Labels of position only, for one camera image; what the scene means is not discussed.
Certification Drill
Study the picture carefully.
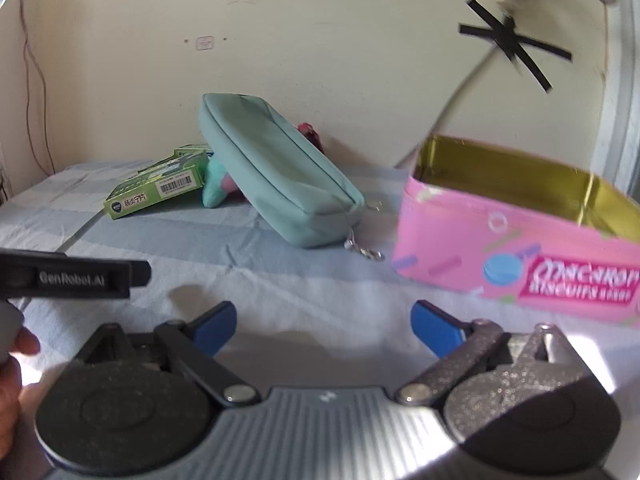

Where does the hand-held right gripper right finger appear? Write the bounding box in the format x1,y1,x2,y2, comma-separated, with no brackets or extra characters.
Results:
396,300,587,407

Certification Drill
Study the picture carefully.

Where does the brown wall wire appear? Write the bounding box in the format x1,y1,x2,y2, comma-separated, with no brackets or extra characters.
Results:
20,0,57,173

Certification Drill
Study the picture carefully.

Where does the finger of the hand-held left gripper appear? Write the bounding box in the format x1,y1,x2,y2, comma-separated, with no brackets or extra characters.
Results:
129,260,152,287

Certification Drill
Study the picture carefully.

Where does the white cable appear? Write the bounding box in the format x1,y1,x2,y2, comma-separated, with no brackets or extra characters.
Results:
392,2,518,170

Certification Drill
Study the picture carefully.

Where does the teal plush toy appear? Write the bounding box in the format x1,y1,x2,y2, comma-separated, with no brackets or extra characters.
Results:
201,152,243,209

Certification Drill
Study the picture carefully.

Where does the white window frame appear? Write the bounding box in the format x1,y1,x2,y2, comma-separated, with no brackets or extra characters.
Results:
597,0,640,196

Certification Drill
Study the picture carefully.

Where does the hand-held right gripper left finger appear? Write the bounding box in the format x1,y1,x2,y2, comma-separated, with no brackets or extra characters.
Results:
75,301,262,408

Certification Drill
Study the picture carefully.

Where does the person's left hand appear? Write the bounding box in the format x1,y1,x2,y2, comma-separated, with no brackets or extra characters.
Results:
0,330,41,443

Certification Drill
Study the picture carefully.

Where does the shiny pink pouch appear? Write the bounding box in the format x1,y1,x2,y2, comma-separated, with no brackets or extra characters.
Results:
297,121,325,156

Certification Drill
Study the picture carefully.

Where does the black tape cross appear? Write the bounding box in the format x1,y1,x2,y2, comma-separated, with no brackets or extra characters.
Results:
459,0,573,93

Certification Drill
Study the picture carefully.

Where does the large green medicine box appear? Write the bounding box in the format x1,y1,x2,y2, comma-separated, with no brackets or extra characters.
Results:
102,151,211,222

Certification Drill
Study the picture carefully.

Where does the teal pencil pouch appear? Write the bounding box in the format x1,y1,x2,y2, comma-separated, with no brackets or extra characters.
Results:
198,92,386,262

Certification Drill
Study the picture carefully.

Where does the pink tin box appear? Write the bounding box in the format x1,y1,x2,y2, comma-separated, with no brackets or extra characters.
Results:
391,135,640,331

